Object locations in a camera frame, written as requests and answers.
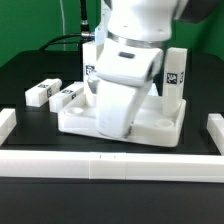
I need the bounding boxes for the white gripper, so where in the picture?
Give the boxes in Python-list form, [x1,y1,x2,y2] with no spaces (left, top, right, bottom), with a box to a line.
[96,38,163,139]

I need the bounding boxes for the white desk top tray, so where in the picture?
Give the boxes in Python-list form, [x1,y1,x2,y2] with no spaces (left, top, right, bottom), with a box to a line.
[58,93,186,147]

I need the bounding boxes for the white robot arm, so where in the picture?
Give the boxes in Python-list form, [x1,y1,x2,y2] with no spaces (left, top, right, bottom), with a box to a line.
[96,0,222,138]

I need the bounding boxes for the marker tag sheet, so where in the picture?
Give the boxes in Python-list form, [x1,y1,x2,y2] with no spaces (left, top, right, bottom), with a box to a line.
[148,84,158,96]

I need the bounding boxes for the white right fence block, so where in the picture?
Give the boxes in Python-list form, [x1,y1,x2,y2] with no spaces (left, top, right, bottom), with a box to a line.
[207,113,224,156]

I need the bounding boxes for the white fence block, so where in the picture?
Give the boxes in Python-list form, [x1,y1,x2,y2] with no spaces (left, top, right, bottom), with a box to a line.
[0,108,17,146]
[207,113,224,156]

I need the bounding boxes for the white left fence block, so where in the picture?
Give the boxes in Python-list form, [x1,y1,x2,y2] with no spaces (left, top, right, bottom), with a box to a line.
[0,108,17,146]

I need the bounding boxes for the white front fence bar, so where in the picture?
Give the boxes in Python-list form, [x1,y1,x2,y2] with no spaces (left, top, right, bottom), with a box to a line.
[0,150,224,183]

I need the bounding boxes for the black cable with connector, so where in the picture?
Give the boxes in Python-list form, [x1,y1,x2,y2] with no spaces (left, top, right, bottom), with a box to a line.
[39,0,98,52]

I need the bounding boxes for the white thin cable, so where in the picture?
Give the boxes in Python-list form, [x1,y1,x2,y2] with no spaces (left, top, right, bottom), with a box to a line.
[59,0,66,52]

